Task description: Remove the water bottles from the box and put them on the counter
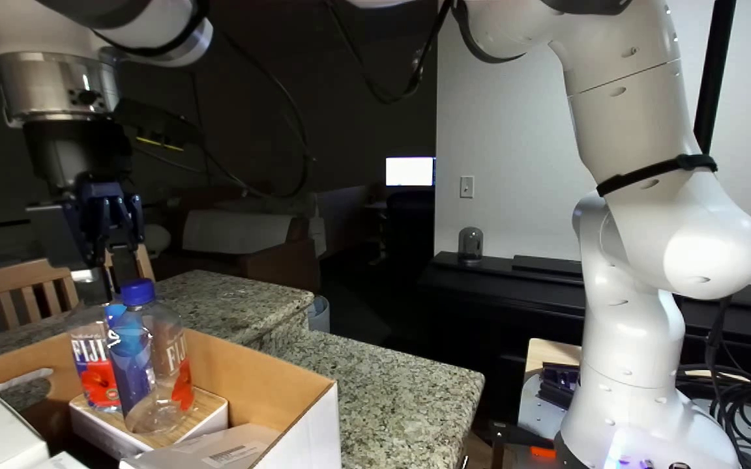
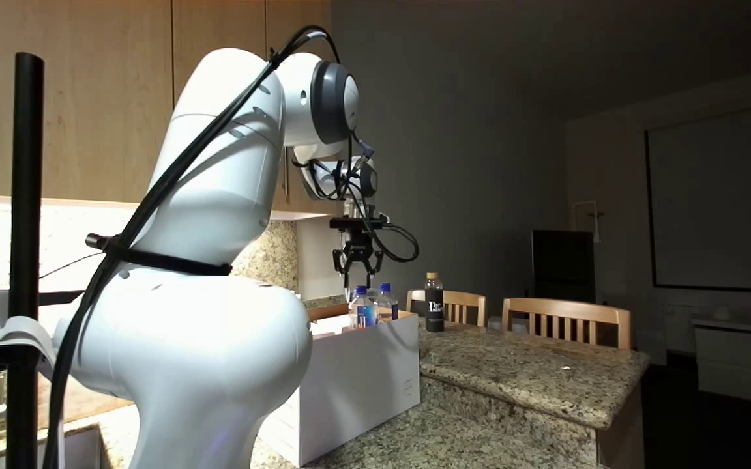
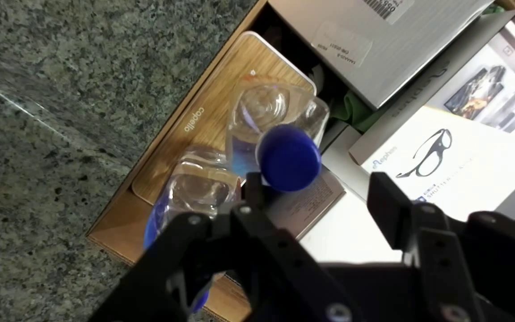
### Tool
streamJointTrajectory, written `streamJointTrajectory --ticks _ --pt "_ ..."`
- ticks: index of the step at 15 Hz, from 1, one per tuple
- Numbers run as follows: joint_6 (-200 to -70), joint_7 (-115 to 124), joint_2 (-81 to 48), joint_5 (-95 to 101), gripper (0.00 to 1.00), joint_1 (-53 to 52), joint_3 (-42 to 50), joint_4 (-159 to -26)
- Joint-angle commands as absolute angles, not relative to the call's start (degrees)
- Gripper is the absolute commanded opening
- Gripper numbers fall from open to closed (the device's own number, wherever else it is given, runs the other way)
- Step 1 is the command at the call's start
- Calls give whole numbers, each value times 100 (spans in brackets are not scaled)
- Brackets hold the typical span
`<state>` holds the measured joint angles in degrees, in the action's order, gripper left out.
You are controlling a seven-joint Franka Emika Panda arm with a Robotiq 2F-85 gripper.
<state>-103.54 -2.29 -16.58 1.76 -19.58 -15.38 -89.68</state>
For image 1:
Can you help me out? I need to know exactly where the dark low sideboard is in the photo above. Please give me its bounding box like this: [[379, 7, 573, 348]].
[[415, 249, 751, 412]]

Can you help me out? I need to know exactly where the white cardboard box brown inside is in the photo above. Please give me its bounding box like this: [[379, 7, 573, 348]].
[[0, 322, 345, 469]]

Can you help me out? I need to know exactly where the black stand pole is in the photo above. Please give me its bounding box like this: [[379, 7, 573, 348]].
[[690, 0, 740, 158]]

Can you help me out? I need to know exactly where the light wooden slatted chair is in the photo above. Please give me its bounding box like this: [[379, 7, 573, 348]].
[[0, 244, 159, 347]]

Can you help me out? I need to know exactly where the background cardboard box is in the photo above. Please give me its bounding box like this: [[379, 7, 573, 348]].
[[179, 206, 323, 293]]

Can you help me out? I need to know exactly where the dark purple device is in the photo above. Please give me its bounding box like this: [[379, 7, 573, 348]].
[[535, 360, 584, 407]]

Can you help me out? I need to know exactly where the small grey jar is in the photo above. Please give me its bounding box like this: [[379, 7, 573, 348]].
[[457, 223, 486, 262]]

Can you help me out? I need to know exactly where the white paper towel roll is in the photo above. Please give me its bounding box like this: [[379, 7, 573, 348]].
[[308, 291, 333, 336]]

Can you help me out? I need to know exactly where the lit computer monitor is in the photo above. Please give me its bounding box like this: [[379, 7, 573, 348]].
[[380, 153, 439, 189]]

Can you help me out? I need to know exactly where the black strap around arm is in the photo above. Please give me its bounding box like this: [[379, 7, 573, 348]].
[[594, 150, 720, 200]]

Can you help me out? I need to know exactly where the light wooden robot table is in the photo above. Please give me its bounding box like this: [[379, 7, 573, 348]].
[[516, 336, 590, 438]]

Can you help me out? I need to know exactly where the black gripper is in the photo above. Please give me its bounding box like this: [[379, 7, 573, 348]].
[[24, 117, 148, 299]]

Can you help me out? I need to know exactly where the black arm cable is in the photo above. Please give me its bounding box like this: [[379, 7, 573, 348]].
[[320, 0, 457, 108]]

